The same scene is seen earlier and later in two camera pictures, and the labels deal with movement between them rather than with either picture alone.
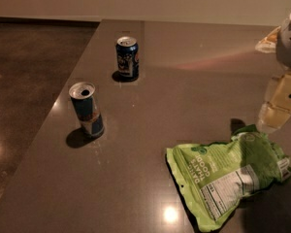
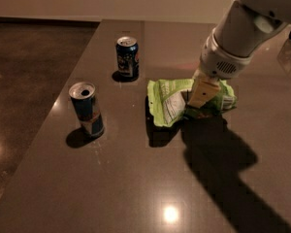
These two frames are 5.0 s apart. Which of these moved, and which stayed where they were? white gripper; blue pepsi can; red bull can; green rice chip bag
Moved: green rice chip bag; white gripper
Stayed: red bull can; blue pepsi can
